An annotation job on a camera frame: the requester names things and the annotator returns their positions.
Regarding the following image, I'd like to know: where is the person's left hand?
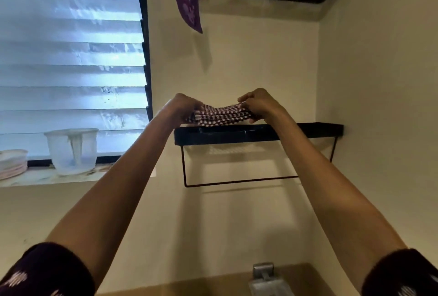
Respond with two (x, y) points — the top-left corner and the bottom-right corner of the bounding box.
(160, 93), (205, 128)

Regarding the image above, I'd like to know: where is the person's right hand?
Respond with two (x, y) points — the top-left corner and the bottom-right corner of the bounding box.
(237, 87), (289, 125)

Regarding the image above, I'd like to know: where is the brown white checkered cloth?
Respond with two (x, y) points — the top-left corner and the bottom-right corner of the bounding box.
(186, 102), (256, 127)

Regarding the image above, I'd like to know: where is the person's right forearm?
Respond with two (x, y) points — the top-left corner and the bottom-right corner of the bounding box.
(272, 114), (408, 293)

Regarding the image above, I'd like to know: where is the person's left forearm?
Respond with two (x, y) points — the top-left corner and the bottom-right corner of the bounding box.
(45, 114), (185, 290)

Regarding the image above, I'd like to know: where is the person's dark patterned left sleeve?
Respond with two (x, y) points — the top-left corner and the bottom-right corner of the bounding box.
(0, 241), (96, 296)

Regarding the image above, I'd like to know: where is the person's dark patterned sleeve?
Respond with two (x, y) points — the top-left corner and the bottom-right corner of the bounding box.
(0, 241), (96, 296)
(360, 247), (438, 296)

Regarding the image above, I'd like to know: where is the person's dark patterned right sleeve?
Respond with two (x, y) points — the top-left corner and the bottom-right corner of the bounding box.
(360, 247), (438, 296)

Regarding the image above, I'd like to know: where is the small pink hanging tag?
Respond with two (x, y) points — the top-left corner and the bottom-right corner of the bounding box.
(172, 0), (204, 35)

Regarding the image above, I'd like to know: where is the translucent plastic jug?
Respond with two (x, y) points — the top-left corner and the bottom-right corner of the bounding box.
(43, 128), (100, 177)

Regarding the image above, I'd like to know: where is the white container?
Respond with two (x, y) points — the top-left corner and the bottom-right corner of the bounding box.
(0, 148), (29, 181)

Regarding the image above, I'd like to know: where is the black wall towel rack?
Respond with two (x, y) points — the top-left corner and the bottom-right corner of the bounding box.
(173, 121), (345, 189)

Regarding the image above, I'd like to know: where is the small wall window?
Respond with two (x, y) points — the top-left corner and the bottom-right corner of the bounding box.
(0, 0), (156, 188)

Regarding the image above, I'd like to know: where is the grey wall shelf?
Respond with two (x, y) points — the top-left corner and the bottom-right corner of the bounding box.
(247, 262), (295, 296)

